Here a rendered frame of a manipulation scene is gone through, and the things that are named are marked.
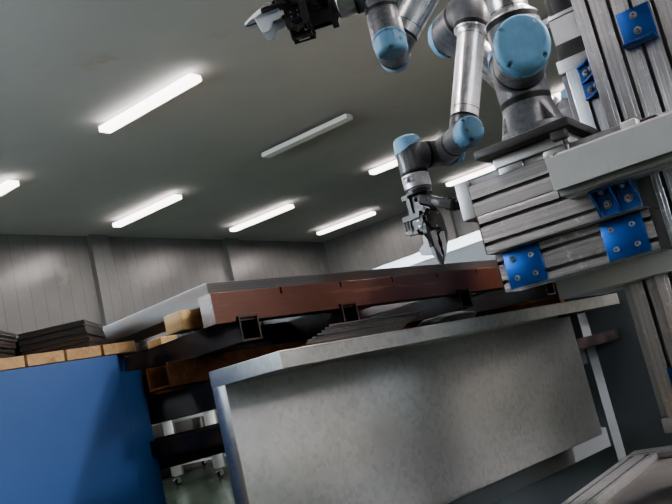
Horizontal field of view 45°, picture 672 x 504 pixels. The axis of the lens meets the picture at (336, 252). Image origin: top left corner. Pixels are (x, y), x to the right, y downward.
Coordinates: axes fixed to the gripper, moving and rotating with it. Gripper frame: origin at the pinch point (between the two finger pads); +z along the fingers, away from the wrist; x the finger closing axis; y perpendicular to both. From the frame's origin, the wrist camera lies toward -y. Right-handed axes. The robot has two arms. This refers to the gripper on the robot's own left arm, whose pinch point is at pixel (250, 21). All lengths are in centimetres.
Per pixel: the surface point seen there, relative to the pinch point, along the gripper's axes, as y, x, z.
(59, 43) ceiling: -238, 303, 199
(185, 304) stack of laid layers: 64, -7, 23
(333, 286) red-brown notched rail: 63, 11, -4
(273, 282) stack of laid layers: 61, 3, 7
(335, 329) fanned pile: 77, -7, -6
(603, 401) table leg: 94, 115, -65
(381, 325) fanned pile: 76, 4, -14
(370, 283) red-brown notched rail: 62, 22, -11
